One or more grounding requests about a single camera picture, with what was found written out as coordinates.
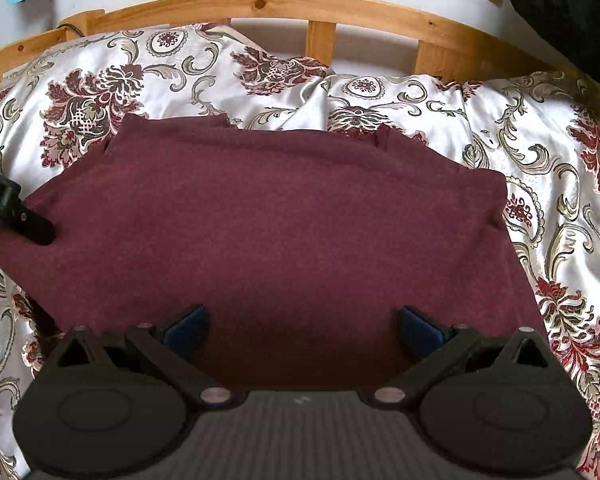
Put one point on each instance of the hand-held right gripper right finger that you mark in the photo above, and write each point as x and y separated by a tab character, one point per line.
420	332

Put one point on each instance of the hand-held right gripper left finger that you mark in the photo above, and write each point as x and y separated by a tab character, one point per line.
187	332

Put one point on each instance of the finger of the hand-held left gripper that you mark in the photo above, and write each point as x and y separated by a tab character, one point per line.
37	227

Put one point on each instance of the maroon long-sleeve shirt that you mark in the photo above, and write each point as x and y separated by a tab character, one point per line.
280	240

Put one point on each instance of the floral satin bedspread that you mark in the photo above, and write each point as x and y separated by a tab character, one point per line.
555	160

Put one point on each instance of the black puffer jacket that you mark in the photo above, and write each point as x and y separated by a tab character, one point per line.
570	15

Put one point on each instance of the wooden bed frame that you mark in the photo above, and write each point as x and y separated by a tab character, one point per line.
330	17

